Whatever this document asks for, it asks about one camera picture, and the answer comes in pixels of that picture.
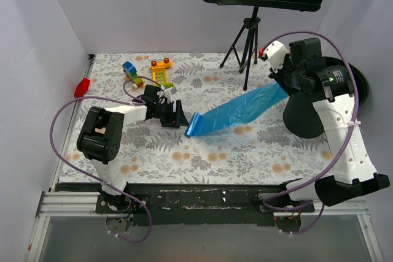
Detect blue trash bag roll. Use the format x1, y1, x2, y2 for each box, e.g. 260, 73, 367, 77
185, 83, 288, 137

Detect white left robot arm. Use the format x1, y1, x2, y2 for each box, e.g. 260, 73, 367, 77
77, 85, 189, 213

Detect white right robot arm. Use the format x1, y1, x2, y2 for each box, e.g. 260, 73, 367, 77
260, 37, 390, 212

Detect black ribbed trash bin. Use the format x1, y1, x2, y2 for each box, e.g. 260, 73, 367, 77
283, 64, 370, 139

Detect yellow toy block house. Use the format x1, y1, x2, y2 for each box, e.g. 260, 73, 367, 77
149, 57, 173, 89

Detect floral patterned table mat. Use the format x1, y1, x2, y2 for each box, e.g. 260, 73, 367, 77
59, 53, 332, 185

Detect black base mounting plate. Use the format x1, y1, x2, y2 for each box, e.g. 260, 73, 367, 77
95, 183, 317, 228

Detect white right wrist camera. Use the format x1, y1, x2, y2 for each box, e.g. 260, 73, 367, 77
259, 40, 289, 73

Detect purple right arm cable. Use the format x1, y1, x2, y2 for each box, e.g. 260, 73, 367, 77
263, 31, 360, 235

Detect red block on rail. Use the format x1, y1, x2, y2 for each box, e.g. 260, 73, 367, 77
74, 78, 90, 98

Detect aluminium frame rail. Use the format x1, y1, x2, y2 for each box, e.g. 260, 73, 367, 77
26, 183, 384, 261

